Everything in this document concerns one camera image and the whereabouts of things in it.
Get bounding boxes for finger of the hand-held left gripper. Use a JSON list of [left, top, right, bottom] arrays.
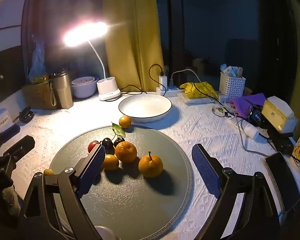
[[2, 135, 36, 161], [0, 124, 21, 147]]

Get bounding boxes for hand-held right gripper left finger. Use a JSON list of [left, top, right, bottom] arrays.
[[16, 144, 108, 240]]

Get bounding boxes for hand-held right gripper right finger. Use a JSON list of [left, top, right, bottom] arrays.
[[191, 144, 282, 240]]

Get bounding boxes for small orange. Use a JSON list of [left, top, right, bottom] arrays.
[[119, 116, 132, 128], [102, 154, 120, 171]]

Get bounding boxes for red cherry tomato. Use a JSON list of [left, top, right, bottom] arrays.
[[87, 141, 100, 153]]

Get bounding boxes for large orange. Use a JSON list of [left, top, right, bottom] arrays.
[[115, 141, 137, 163]]

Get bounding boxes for orange with stem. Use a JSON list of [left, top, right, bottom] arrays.
[[138, 151, 164, 178]]

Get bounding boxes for white plate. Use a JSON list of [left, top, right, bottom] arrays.
[[118, 94, 172, 123]]

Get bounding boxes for black round case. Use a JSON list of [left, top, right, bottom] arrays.
[[14, 107, 35, 124]]

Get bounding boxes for green leaf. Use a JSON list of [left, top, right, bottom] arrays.
[[112, 122, 126, 137]]

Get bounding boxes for brown paper bag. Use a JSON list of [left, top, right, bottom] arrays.
[[22, 81, 58, 110]]

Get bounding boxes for grey round plate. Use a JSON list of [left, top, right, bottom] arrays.
[[49, 126, 193, 240]]

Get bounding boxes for white bottle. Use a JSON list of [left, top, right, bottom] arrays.
[[241, 124, 259, 139]]

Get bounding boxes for gold trinket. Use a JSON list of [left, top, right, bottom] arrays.
[[211, 106, 232, 117]]

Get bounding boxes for steel tumbler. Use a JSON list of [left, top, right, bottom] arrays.
[[49, 70, 74, 110]]

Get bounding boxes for white flat box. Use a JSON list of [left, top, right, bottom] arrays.
[[177, 92, 215, 105]]

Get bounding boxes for black digital device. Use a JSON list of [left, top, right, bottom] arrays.
[[247, 107, 265, 128]]

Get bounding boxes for lavender bowl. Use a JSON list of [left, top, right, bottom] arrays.
[[71, 76, 100, 99]]

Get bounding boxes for white desk lamp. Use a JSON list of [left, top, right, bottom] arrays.
[[64, 22, 121, 102]]

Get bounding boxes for smartphone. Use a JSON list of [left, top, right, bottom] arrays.
[[264, 152, 300, 213]]

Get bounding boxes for clear plastic bag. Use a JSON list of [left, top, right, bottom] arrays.
[[27, 36, 47, 80]]

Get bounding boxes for yellow duck print bag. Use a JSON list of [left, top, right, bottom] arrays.
[[180, 81, 219, 100]]

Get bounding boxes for black box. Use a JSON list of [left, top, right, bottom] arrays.
[[267, 127, 294, 154]]

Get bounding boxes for pink bowl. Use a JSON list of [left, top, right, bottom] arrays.
[[72, 77, 95, 87]]

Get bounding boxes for white power strip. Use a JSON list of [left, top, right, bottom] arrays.
[[156, 85, 184, 97]]

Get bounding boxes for white plastic basket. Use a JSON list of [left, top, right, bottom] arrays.
[[219, 72, 246, 99]]

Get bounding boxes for yellow tissue box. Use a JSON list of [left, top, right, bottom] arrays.
[[261, 96, 298, 133]]

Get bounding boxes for black adapter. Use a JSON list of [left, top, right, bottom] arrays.
[[176, 71, 194, 87]]

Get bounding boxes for white crumpled packets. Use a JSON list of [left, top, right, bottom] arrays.
[[220, 64, 243, 78]]

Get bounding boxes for dark curtain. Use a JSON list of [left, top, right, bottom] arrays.
[[21, 0, 104, 80]]

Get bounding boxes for yellow curtain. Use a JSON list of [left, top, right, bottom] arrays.
[[102, 0, 165, 93]]

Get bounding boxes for pale green cloth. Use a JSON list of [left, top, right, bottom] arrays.
[[285, 0, 300, 130]]

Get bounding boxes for grey cable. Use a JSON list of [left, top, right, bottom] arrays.
[[236, 117, 275, 153]]

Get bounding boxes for white cable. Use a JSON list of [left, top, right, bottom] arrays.
[[170, 69, 202, 85]]

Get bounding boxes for black cable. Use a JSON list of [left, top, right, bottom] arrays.
[[107, 64, 165, 102]]

